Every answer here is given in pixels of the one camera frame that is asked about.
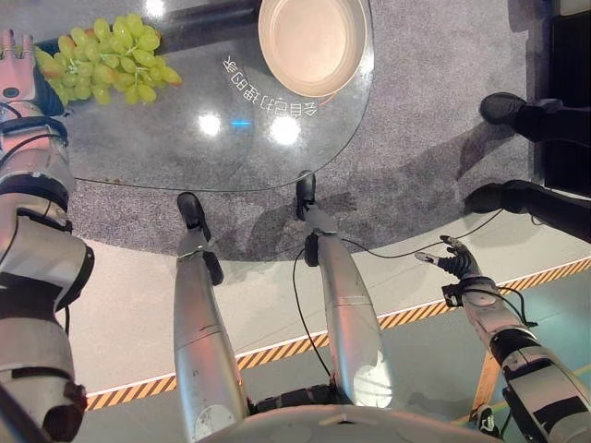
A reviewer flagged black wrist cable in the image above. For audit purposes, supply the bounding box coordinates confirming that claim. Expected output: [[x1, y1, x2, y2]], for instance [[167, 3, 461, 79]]
[[496, 285, 539, 329]]

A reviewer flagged green grape bunch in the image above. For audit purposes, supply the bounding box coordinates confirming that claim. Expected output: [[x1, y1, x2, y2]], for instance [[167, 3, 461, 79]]
[[33, 12, 184, 107]]

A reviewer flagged beige round plate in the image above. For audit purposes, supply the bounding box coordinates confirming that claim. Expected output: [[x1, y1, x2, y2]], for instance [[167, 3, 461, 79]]
[[257, 0, 374, 97]]

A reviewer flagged black cabinet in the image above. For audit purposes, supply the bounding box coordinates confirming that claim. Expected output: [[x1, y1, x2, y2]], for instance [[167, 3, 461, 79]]
[[542, 12, 591, 198]]

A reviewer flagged robot foot dark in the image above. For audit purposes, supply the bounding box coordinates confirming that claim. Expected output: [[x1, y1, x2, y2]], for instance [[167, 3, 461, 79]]
[[176, 191, 207, 231], [295, 169, 318, 221]]

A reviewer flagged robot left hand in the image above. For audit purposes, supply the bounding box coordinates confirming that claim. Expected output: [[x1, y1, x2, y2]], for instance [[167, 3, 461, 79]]
[[0, 29, 66, 117]]

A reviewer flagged robot right leg silver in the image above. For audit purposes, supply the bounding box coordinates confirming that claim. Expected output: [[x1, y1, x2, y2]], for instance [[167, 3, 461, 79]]
[[303, 205, 394, 410]]

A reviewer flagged robot left foot dark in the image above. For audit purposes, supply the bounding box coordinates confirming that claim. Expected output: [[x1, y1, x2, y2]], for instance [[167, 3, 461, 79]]
[[176, 191, 207, 231]]

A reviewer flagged orange floor tape line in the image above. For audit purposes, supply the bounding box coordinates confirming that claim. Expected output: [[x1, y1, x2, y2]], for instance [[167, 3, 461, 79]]
[[469, 349, 502, 424]]

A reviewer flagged robot right foot dark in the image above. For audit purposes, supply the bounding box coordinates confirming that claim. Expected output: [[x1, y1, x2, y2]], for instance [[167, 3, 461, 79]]
[[295, 169, 318, 221]]

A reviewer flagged grey carpet rug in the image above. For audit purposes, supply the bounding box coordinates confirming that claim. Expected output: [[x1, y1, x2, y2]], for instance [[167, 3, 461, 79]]
[[64, 0, 549, 274]]

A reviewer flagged black floor cable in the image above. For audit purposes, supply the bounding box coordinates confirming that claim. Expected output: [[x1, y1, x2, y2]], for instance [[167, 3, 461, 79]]
[[292, 207, 505, 380]]

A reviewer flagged person's leg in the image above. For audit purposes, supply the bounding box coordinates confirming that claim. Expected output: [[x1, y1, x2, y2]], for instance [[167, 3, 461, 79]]
[[501, 178, 591, 225], [511, 98, 567, 145]]

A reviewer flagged person's black shoe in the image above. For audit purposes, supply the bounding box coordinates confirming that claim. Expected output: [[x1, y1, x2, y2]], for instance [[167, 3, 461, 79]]
[[463, 182, 510, 214], [478, 91, 528, 126]]

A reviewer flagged robot torso silver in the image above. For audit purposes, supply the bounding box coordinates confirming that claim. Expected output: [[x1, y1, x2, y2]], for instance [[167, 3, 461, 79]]
[[202, 384, 513, 443]]

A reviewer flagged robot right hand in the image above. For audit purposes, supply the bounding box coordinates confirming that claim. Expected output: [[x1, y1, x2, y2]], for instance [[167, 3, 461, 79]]
[[414, 234, 482, 281]]

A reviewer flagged robot left leg silver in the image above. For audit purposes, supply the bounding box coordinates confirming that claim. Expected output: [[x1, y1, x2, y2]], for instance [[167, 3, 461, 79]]
[[172, 225, 251, 443]]

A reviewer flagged robot leg silver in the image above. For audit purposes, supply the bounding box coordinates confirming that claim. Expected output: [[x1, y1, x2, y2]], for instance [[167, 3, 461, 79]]
[[172, 225, 251, 443], [303, 205, 394, 410]]

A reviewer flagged yellow black hazard tape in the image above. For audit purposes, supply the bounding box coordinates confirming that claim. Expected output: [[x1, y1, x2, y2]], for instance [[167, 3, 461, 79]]
[[85, 256, 591, 412]]

